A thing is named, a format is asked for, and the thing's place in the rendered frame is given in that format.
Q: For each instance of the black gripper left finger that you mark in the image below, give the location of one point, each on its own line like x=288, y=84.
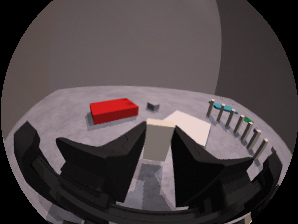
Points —
x=115, y=161

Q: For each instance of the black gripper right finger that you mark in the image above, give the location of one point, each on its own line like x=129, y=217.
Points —
x=195, y=169

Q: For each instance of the red rectangular block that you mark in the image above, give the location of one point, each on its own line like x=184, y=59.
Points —
x=106, y=111

